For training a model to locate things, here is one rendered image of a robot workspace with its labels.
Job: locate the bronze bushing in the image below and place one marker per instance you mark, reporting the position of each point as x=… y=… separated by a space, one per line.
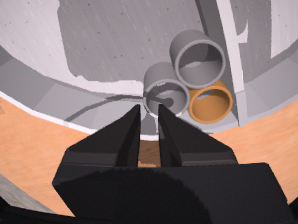
x=212 y=108

